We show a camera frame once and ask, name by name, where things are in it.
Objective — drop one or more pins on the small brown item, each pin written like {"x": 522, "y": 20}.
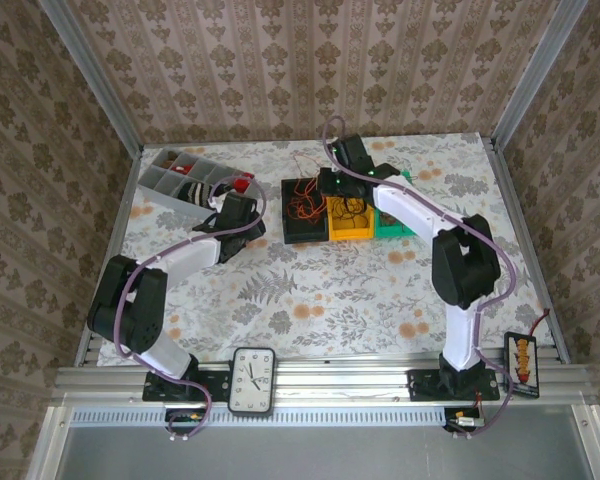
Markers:
{"x": 169, "y": 163}

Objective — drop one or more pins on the yellow plastic bin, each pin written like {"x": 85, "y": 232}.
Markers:
{"x": 350, "y": 235}

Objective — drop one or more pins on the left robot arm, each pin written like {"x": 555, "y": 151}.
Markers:
{"x": 190, "y": 257}

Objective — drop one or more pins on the black plastic bin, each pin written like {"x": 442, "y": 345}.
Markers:
{"x": 305, "y": 237}

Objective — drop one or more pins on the black white striped cloth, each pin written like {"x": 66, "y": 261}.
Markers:
{"x": 195, "y": 192}

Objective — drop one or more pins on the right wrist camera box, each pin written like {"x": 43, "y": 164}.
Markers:
{"x": 328, "y": 181}

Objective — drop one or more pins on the aluminium table side rail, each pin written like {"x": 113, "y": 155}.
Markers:
{"x": 114, "y": 250}
{"x": 529, "y": 250}

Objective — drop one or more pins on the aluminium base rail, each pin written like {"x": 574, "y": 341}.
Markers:
{"x": 340, "y": 382}

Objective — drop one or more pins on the green plastic bin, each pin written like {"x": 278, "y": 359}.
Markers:
{"x": 395, "y": 231}

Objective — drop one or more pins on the red and white item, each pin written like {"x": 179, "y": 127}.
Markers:
{"x": 182, "y": 168}

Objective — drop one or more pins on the aluminium frame post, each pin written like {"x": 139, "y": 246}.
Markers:
{"x": 97, "y": 80}
{"x": 532, "y": 75}

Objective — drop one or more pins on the black power distribution board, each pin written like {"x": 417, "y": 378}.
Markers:
{"x": 522, "y": 365}

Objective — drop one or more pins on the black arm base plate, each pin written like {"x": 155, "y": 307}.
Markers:
{"x": 215, "y": 385}
{"x": 422, "y": 387}

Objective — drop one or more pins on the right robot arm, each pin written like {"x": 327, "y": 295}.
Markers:
{"x": 405, "y": 205}

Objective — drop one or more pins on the floral print tablecloth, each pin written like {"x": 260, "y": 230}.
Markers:
{"x": 340, "y": 300}

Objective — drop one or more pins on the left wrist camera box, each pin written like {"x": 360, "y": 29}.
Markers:
{"x": 240, "y": 207}

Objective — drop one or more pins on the small red item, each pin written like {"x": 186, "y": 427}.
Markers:
{"x": 241, "y": 186}

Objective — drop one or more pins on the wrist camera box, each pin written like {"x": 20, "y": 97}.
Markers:
{"x": 328, "y": 181}
{"x": 240, "y": 207}

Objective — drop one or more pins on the small power connector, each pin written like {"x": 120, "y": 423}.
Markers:
{"x": 195, "y": 416}
{"x": 467, "y": 420}

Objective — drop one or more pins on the black framed analog clock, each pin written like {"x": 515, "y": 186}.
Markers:
{"x": 252, "y": 382}

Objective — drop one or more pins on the grey compartment tray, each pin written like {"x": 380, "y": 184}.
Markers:
{"x": 155, "y": 180}

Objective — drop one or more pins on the grey metal shelf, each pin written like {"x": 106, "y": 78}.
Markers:
{"x": 330, "y": 455}

